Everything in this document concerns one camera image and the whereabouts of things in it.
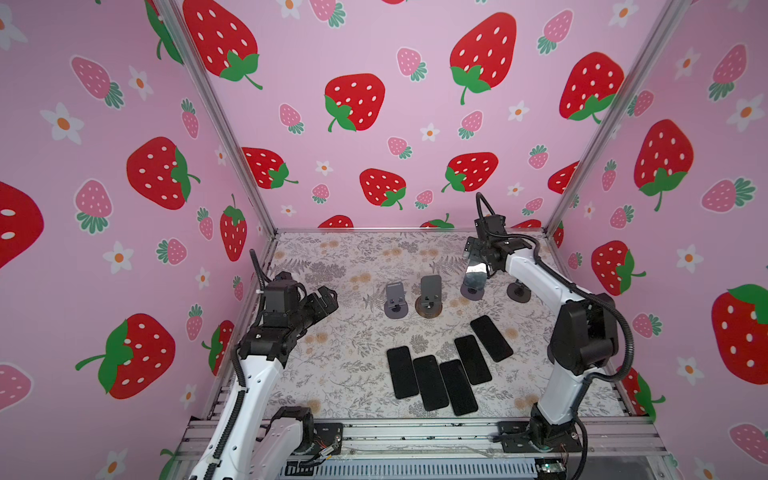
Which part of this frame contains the reflective phone blue edge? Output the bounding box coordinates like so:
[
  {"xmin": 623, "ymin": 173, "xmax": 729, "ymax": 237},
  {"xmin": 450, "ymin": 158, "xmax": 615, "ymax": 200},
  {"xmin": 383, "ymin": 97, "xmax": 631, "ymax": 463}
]
[{"xmin": 463, "ymin": 258, "xmax": 488, "ymax": 291}]

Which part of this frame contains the grey stand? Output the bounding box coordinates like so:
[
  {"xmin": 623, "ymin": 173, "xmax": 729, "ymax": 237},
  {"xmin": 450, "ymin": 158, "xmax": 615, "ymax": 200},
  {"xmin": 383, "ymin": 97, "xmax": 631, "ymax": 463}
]
[
  {"xmin": 384, "ymin": 282, "xmax": 408, "ymax": 320},
  {"xmin": 460, "ymin": 284, "xmax": 485, "ymax": 301}
]

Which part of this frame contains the black phone wood stand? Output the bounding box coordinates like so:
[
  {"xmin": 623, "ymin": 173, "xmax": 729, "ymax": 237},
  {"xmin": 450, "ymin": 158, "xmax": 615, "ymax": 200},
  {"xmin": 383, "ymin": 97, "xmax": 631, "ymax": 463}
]
[{"xmin": 439, "ymin": 359, "xmax": 478, "ymax": 416}]

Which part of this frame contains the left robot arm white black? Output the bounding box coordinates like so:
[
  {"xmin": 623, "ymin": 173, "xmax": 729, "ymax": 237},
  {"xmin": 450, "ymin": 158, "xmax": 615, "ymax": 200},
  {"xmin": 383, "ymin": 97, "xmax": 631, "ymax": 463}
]
[{"xmin": 189, "ymin": 280, "xmax": 339, "ymax": 479}]

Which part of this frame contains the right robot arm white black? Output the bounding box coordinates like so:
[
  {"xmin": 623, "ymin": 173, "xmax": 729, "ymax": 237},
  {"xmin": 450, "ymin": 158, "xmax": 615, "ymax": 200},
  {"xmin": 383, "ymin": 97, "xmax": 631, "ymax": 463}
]
[{"xmin": 464, "ymin": 235, "xmax": 627, "ymax": 451}]

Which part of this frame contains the grey stand under reflective phone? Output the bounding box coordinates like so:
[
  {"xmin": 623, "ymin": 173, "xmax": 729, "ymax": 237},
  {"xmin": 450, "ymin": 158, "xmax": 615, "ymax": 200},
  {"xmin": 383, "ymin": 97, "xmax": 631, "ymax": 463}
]
[{"xmin": 460, "ymin": 284, "xmax": 485, "ymax": 301}]

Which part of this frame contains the dark stand far right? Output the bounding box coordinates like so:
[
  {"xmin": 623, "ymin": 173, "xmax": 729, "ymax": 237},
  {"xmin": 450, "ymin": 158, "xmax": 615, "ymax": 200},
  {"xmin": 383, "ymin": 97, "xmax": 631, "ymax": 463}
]
[{"xmin": 506, "ymin": 280, "xmax": 532, "ymax": 304}]

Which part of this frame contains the white vent grille strip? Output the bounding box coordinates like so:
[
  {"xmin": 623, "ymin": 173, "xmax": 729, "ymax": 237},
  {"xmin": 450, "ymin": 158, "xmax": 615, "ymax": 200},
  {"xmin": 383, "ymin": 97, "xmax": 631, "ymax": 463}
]
[{"xmin": 278, "ymin": 458, "xmax": 538, "ymax": 479}]

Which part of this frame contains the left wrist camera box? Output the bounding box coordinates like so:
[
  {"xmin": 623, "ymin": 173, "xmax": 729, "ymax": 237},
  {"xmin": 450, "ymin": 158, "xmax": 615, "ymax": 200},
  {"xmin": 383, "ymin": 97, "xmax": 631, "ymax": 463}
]
[{"xmin": 264, "ymin": 271, "xmax": 307, "ymax": 314}]

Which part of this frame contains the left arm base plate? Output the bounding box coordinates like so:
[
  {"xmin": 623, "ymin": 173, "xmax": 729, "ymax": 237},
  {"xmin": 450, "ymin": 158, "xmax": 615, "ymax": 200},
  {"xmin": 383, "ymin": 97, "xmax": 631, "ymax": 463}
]
[{"xmin": 291, "ymin": 420, "xmax": 344, "ymax": 457}]

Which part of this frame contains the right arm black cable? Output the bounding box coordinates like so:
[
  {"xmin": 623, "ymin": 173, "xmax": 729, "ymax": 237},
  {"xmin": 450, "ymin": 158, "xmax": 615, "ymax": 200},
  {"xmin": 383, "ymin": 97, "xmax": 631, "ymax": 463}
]
[{"xmin": 475, "ymin": 191, "xmax": 635, "ymax": 480}]

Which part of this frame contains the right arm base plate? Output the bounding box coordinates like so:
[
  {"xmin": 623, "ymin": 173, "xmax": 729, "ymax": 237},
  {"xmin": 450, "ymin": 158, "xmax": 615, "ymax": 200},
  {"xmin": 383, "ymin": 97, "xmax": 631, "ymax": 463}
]
[{"xmin": 492, "ymin": 421, "xmax": 583, "ymax": 454}]

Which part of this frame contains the aluminium front rail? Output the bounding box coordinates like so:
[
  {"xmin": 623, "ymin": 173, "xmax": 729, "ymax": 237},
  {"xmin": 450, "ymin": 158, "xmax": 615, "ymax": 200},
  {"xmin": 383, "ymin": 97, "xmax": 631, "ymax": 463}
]
[{"xmin": 177, "ymin": 416, "xmax": 668, "ymax": 461}]

